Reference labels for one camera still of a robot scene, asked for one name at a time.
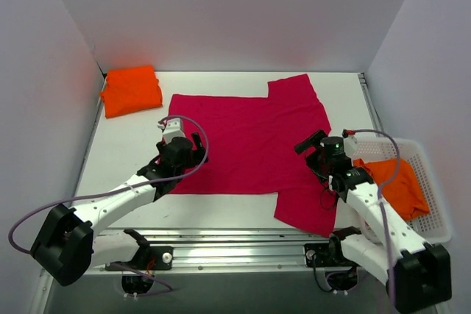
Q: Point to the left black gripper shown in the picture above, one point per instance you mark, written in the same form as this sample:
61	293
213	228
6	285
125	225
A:
180	145

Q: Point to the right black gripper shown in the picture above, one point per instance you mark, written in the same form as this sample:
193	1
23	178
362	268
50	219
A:
313	156

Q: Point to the crimson red t-shirt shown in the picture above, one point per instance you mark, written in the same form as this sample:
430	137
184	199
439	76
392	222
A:
251	149

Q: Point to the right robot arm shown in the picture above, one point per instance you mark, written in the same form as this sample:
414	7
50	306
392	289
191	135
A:
415	272

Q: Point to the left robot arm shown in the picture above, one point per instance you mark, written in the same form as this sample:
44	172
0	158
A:
72	239

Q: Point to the folded orange t-shirt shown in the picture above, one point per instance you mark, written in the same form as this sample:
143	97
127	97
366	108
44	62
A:
131	90

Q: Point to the crumpled orange t-shirt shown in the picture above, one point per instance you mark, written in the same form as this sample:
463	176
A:
404	193

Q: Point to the white plastic basket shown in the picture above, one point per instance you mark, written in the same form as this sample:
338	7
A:
434	227

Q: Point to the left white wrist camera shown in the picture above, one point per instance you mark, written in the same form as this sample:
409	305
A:
171	128

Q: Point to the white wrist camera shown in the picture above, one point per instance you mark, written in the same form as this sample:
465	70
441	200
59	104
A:
171	128
350	142

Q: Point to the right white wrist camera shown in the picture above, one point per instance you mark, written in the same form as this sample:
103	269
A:
350	142

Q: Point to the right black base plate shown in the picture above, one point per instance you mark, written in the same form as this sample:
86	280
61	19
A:
326	255

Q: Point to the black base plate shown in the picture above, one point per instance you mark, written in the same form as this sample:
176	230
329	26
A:
326	255
153	258

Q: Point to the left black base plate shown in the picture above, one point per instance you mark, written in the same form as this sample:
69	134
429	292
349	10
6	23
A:
153	258

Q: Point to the aluminium rail frame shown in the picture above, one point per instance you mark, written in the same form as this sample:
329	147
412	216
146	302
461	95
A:
222	232

